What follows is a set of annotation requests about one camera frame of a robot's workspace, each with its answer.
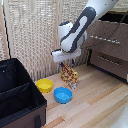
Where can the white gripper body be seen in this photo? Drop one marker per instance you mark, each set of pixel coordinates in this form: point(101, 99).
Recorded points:
point(66, 55)

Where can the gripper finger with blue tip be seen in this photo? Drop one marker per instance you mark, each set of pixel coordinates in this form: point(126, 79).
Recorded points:
point(72, 62)
point(63, 64)

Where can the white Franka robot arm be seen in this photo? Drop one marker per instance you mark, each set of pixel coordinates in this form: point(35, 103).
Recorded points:
point(80, 26)

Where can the brown drawer cabinet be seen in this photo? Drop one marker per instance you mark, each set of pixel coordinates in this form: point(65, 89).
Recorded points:
point(110, 66)

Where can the yellow bowl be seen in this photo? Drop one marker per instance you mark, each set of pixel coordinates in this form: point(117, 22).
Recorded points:
point(44, 85)

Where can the blue bowl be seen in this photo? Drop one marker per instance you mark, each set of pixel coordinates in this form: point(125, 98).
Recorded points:
point(63, 95)

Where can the bamboo folding screen panel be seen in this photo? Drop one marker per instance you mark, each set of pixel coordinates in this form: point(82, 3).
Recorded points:
point(70, 13)
point(30, 36)
point(1, 33)

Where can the black fabric storage box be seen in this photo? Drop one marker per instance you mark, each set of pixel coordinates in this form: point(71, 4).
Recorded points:
point(16, 96)

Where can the white rounded object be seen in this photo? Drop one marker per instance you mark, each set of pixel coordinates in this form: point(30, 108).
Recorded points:
point(122, 120)

